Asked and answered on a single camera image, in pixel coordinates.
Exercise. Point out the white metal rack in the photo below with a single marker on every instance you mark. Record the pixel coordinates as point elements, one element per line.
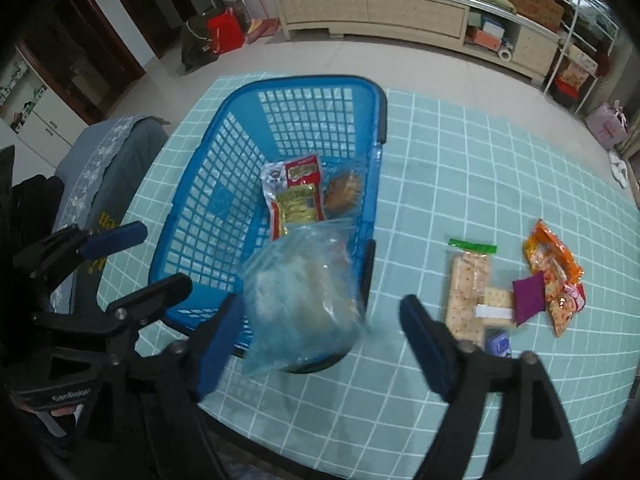
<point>585,50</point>

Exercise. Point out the orange printed snack box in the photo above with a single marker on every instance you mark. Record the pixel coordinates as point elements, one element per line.
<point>572,79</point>

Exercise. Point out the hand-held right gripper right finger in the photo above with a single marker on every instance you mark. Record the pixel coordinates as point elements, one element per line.
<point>425,345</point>

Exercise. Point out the orange biscuit tube packet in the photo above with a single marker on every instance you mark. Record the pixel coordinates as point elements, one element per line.
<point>550,247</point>

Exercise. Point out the black bag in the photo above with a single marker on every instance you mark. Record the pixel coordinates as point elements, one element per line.
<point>197,45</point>

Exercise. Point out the teal checked tablecloth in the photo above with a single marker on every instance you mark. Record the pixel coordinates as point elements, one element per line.
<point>500,170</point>

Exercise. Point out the broom with pink dustpan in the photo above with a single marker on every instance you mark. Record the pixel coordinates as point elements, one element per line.
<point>262,25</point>

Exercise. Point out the white slipper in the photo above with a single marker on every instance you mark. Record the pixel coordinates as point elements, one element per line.
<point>620,170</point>

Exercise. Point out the dark wooden door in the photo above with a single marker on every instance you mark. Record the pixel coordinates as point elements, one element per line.
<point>100,45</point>

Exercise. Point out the white tape roll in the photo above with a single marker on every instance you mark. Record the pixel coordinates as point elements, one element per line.
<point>504,53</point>

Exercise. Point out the white cabinet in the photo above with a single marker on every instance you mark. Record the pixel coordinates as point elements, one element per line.
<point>40,115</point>

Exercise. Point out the blue plastic basket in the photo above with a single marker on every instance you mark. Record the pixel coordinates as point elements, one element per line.
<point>240,185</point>

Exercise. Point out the brown cardboard box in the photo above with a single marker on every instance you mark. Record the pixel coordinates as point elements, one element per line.
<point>535,5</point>

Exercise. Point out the brown bun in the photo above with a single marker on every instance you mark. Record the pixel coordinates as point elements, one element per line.
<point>344,192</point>

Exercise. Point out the small blue snack packet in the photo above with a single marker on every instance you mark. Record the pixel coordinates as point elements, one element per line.
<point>497,344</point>

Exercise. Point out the small cracker packet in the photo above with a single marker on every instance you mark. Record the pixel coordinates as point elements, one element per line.
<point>497,302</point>

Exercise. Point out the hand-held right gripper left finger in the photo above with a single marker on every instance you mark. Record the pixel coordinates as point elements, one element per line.
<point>220,345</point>

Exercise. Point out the long cracker packet green edge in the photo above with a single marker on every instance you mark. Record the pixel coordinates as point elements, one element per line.
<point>467,285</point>

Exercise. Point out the red bag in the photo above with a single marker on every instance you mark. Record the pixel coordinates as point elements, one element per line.
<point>226,32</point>

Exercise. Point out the red snack packet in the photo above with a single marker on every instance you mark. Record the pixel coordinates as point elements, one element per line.
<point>295,195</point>

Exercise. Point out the purple snack packet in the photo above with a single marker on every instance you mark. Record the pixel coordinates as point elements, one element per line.
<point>527,302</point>

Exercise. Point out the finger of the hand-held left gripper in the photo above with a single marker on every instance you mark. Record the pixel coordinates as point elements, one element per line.
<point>155,295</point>
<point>115,240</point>

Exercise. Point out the blue white box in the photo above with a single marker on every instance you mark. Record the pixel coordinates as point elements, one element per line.
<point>492,26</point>

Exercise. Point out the clear bluish snack bag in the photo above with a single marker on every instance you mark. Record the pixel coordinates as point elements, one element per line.
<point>305,295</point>

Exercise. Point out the pink bag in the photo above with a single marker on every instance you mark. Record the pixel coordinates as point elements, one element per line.
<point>606,127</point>

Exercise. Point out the chair with grey lace cover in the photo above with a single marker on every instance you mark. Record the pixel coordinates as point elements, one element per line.
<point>115,160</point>

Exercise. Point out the cream TV cabinet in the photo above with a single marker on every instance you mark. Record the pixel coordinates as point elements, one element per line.
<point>400,15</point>

